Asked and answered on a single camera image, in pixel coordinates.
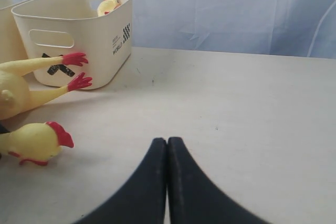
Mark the cream bin marked O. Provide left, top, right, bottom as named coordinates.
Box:
left=1, top=0, right=31, bottom=63

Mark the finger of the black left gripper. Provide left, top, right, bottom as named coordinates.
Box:
left=0, top=124, right=10, bottom=134

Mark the yellow rubber chicken rear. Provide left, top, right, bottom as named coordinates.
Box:
left=1, top=52, right=92, bottom=120

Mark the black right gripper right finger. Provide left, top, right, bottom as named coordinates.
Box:
left=167, top=137, right=265, bottom=224

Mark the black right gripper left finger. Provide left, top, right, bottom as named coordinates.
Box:
left=77, top=138, right=167, bottom=224

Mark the yellow rubber chicken front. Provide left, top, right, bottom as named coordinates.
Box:
left=1, top=121, right=74, bottom=166

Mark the blue-grey backdrop curtain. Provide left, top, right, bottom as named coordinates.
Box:
left=133, top=0, right=335, bottom=59

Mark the cream bin marked X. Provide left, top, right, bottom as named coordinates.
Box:
left=12, top=0, right=132, bottom=89

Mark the detached yellow chicken head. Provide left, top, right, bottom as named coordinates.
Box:
left=97, top=0, right=122, bottom=17

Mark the yellow rubber chicken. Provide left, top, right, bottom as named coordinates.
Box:
left=1, top=121, right=74, bottom=166
left=1, top=52, right=92, bottom=120

